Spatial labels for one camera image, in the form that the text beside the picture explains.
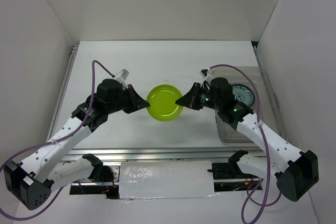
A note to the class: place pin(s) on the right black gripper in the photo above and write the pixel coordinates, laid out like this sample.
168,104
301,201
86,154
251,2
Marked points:
190,99

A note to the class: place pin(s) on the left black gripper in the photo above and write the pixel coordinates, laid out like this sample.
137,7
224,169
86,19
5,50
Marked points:
136,102

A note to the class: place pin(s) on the green plate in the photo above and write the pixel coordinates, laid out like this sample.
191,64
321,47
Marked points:
162,100

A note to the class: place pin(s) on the small blue floral plate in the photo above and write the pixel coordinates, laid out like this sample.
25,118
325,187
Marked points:
243,94

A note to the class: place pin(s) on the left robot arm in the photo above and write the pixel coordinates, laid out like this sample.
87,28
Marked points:
33,179

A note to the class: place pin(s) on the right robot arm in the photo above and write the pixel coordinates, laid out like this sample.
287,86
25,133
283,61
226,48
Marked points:
293,170

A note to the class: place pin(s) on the clear plastic bin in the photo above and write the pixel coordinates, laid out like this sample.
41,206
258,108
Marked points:
257,80

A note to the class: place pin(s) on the white taped cover panel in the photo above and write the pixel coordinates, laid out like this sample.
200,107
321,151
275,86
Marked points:
173,179

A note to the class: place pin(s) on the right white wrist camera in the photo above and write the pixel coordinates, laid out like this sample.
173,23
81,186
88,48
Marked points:
207,78

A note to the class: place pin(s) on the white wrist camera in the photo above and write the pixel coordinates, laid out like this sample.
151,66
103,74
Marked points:
121,75
207,78

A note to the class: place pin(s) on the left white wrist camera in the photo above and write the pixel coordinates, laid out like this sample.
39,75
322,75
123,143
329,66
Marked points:
121,75

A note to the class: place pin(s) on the aluminium rail frame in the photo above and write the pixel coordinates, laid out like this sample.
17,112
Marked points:
136,136

